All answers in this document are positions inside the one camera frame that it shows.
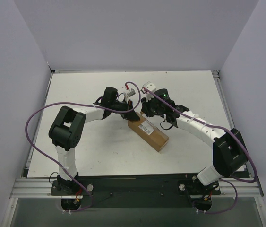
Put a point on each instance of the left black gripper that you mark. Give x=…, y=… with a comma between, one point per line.
x=128, y=109

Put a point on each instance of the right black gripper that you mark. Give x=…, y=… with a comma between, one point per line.
x=147, y=107

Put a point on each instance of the brown cardboard express box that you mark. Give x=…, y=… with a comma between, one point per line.
x=149, y=133

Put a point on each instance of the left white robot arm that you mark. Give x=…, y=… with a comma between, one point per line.
x=68, y=125

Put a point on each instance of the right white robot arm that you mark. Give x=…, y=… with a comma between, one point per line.
x=228, y=150

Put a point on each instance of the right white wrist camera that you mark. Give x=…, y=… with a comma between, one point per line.
x=148, y=89

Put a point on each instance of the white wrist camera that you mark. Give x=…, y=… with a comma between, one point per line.
x=129, y=92
x=148, y=89

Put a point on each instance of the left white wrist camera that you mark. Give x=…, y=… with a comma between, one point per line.
x=129, y=92

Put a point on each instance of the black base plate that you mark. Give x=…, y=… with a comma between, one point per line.
x=134, y=191

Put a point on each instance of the aluminium frame rail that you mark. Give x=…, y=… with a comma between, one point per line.
x=41, y=188

